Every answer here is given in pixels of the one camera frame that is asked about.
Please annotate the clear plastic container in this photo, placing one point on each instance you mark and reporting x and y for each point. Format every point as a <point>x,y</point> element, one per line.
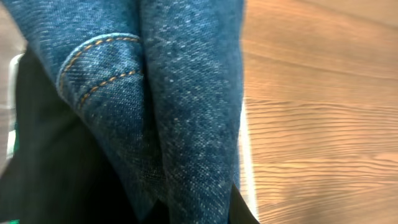
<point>247,174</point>

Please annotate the black cloth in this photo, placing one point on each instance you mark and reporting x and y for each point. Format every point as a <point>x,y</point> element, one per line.
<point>58,174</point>

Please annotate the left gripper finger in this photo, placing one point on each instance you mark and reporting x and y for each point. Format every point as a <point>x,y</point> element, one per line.
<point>239,213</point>

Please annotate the blue towel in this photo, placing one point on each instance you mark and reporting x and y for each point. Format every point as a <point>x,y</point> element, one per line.
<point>160,85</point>

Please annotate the blue sequin garment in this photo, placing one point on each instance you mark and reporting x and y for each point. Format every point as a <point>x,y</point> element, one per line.
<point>13,141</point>

